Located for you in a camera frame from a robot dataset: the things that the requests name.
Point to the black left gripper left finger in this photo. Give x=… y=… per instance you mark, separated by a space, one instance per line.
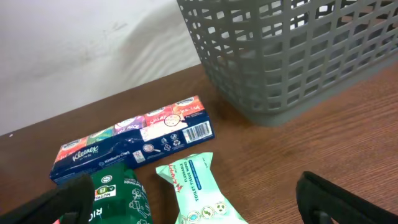
x=71 y=202

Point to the green Nescafe coffee bag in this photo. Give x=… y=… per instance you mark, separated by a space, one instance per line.
x=119 y=197

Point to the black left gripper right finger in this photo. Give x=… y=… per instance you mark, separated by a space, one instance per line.
x=321 y=201

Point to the mint toilet wipes pack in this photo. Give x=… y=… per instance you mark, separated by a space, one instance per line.
x=199 y=198

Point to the grey plastic lattice basket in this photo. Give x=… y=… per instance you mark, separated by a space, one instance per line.
x=275 y=59

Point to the blue Kleenex tissue multipack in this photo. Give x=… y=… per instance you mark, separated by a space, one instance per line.
x=136 y=141

